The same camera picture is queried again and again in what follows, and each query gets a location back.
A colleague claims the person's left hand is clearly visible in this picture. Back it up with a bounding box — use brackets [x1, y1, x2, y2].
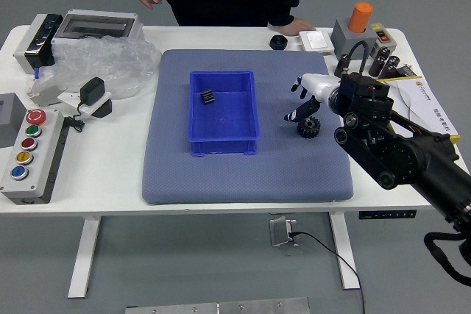
[267, 16, 317, 37]

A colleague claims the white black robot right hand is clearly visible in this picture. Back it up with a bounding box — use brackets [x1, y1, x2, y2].
[283, 74, 341, 124]

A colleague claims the big black gear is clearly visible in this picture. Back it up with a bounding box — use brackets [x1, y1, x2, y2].
[296, 115, 322, 139]

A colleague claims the white clear-lid distribution box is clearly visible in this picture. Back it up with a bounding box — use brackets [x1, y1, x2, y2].
[51, 8, 145, 49]

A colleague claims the blue plastic box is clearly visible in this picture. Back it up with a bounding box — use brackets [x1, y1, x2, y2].
[188, 70, 261, 157]

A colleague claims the yellow white carton box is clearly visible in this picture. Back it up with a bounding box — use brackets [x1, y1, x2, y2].
[378, 76, 461, 144]

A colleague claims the grey square box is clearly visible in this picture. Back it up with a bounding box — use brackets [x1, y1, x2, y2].
[0, 92, 29, 149]

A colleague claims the grey push-button control box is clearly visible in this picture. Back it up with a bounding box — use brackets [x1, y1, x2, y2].
[0, 107, 70, 205]

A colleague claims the dark brown capacitor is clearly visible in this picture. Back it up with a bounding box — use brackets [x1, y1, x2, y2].
[333, 53, 352, 79]
[368, 46, 392, 76]
[378, 55, 401, 80]

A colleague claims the grey block holder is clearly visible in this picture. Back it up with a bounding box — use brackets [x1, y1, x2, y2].
[330, 18, 380, 60]

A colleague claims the orange cylinder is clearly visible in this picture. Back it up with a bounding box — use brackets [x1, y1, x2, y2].
[348, 1, 374, 34]

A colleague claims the clear plastic bag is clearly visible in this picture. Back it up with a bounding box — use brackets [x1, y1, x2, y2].
[31, 35, 162, 101]

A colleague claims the grey-blue padded mat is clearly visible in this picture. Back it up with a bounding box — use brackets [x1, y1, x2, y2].
[141, 49, 354, 205]

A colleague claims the small black labelled component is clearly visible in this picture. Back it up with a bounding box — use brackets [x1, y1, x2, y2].
[395, 63, 417, 79]

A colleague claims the black power adapter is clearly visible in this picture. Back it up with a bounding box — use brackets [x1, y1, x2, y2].
[79, 76, 106, 106]

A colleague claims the white socket plate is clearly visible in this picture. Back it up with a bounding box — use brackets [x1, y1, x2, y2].
[57, 89, 113, 115]

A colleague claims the black table control panel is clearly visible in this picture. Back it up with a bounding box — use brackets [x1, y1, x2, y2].
[358, 210, 418, 221]

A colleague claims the silver device under table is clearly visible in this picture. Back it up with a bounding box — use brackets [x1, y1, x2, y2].
[269, 217, 300, 248]

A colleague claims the red mushroom stop button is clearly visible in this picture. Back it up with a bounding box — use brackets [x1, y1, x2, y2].
[24, 109, 48, 126]

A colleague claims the white table leg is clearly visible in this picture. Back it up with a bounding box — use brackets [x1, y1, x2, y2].
[328, 213, 361, 290]
[67, 216, 102, 299]

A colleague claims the blue push button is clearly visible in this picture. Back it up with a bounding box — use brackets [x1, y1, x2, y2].
[10, 165, 29, 181]

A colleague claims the silver metal plate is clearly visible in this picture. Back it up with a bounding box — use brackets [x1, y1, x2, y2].
[124, 296, 311, 314]

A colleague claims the white wall switch plate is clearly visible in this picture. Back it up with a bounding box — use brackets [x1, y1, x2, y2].
[297, 29, 335, 53]

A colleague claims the white red-button switch box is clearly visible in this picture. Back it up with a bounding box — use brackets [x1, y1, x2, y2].
[369, 22, 397, 56]

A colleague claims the white black-lid enclosure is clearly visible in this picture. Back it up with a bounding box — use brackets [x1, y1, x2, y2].
[13, 13, 64, 74]

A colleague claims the black adapter cord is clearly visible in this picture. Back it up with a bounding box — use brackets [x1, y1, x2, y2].
[63, 102, 86, 133]

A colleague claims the black floor cable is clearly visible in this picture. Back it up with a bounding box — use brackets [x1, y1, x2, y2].
[288, 231, 366, 314]

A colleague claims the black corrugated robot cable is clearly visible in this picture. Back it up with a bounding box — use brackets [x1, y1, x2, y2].
[423, 231, 471, 288]

